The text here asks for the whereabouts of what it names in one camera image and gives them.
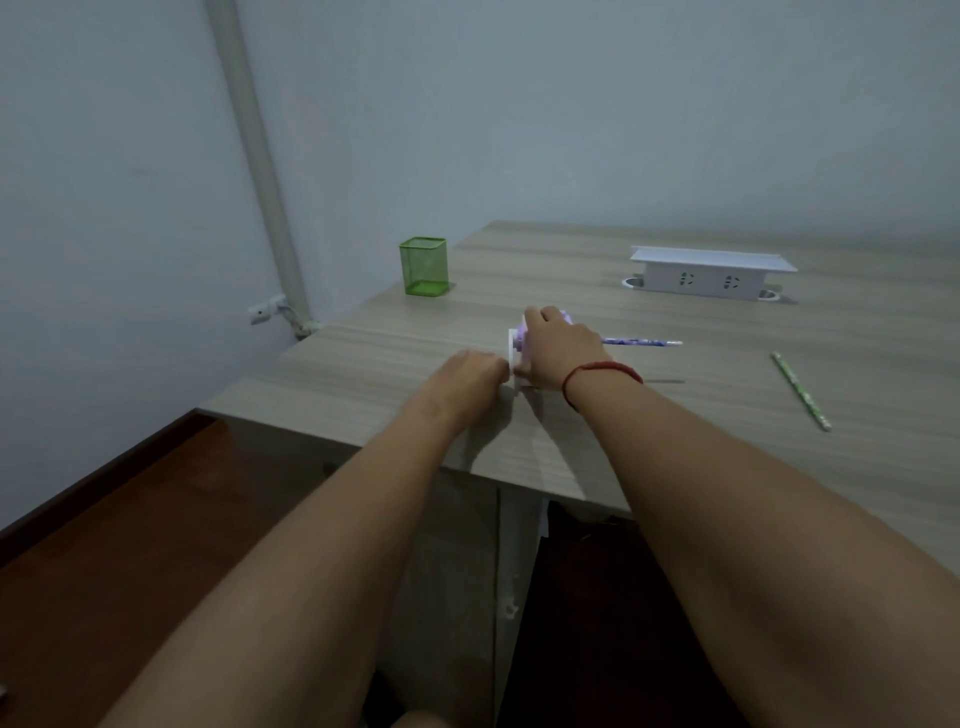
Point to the person's right hand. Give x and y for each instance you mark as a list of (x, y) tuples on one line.
[(559, 349)]

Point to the wooden desk cabinet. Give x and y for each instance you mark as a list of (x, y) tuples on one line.
[(465, 585)]

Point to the person's bare knee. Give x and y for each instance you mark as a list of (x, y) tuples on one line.
[(412, 720)]

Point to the green patterned pencil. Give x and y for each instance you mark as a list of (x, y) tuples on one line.
[(801, 391)]

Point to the person's left forearm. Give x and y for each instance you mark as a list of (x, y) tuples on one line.
[(300, 585)]

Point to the white desk socket box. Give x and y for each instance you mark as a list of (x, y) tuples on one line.
[(705, 281)]

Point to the blue patterned pencil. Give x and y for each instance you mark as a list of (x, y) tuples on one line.
[(645, 343)]

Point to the white wall socket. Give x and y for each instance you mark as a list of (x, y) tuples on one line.
[(266, 310)]

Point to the purple pencil sharpener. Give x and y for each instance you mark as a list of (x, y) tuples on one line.
[(517, 352)]

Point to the green mesh pen holder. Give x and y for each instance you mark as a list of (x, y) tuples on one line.
[(425, 270)]

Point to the person's right forearm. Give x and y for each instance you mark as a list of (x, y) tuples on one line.
[(772, 555)]

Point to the white wall pipe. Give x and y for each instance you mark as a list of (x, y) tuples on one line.
[(256, 142)]

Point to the person's left hand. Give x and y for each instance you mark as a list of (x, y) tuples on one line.
[(465, 386)]

